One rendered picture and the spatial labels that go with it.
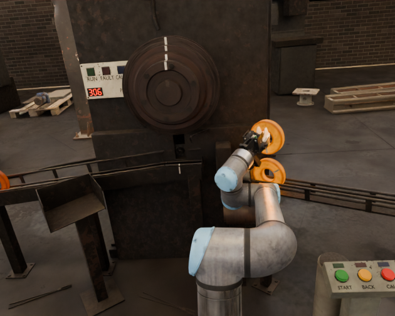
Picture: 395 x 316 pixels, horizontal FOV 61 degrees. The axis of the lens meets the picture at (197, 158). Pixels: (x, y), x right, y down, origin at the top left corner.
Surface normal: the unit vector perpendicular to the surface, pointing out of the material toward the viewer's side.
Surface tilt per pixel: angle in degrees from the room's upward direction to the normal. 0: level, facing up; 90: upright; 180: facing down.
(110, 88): 90
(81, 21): 90
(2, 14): 90
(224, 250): 46
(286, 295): 0
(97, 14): 90
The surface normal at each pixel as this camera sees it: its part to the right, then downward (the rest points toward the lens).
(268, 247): 0.31, -0.43
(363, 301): -0.04, 0.41
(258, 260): 0.06, -0.01
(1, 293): -0.07, -0.90
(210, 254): -0.16, -0.15
